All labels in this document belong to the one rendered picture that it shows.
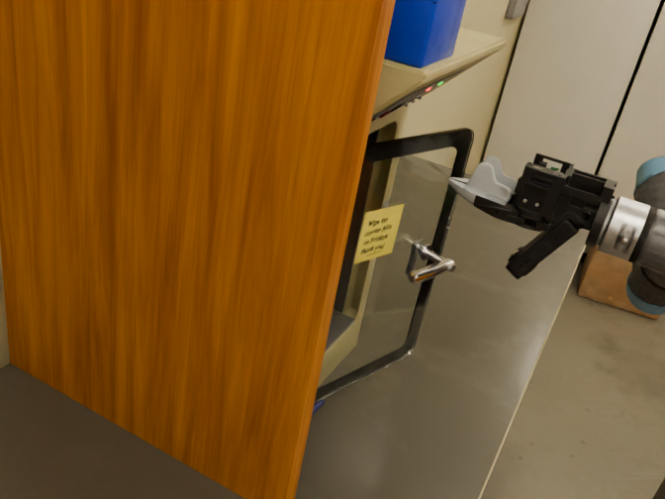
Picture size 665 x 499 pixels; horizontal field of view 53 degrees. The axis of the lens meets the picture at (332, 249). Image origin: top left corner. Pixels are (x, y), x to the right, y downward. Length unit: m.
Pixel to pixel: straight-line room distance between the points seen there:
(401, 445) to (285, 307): 0.40
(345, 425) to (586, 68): 2.99
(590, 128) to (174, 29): 3.28
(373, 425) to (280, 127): 0.56
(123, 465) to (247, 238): 0.39
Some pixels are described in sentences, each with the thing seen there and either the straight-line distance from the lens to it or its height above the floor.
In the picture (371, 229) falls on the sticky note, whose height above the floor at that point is 1.27.
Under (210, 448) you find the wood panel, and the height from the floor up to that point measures 0.99.
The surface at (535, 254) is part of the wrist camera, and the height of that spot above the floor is 1.26.
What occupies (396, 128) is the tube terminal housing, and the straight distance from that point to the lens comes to 1.00.
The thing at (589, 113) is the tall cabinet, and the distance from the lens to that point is 3.82.
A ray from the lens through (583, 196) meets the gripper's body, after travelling 0.91.
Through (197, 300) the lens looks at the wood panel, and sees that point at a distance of 0.79.
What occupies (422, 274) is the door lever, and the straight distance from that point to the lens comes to 0.92.
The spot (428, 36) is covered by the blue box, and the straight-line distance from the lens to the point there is 0.67.
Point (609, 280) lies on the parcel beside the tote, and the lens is 3.68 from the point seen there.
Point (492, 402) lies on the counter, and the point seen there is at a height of 0.94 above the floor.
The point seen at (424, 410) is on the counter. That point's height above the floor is 0.94.
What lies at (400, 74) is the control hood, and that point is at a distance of 0.67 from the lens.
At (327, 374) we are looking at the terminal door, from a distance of 0.98.
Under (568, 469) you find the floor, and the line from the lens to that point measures 2.61.
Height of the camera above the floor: 1.65
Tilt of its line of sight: 28 degrees down
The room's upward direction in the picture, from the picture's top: 11 degrees clockwise
